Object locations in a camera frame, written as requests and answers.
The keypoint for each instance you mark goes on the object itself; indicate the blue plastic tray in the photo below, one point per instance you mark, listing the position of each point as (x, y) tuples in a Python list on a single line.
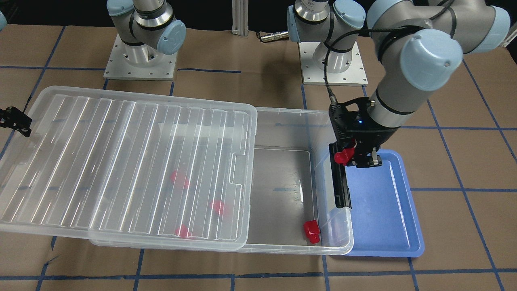
[(383, 213)]

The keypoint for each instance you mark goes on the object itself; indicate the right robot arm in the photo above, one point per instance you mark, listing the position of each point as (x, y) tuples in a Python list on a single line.
[(34, 57)]

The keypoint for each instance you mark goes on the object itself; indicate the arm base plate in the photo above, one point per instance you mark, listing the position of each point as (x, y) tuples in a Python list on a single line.
[(344, 68), (139, 63)]

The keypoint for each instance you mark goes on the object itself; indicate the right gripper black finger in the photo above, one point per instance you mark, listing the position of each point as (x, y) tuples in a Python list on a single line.
[(15, 119)]

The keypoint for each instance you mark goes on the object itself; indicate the red block under lid front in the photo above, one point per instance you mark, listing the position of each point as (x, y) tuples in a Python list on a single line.
[(182, 232)]

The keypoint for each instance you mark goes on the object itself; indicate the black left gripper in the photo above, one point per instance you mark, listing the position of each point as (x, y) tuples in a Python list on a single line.
[(379, 136)]

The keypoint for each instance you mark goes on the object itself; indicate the clear plastic storage box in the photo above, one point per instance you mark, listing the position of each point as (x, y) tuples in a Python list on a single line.
[(270, 166)]

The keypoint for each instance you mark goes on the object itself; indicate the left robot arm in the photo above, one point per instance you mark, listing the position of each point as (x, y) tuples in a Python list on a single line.
[(420, 47)]

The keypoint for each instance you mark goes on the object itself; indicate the clear plastic box lid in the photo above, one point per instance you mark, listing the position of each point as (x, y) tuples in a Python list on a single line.
[(52, 180)]

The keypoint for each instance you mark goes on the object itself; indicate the black box latch handle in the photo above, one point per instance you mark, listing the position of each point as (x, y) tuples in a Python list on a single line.
[(342, 197)]

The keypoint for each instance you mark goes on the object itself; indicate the aluminium frame post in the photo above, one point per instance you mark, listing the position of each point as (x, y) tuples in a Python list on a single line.
[(240, 12)]

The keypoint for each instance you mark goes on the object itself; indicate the metal cable connector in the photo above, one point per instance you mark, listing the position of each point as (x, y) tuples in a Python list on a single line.
[(277, 36)]

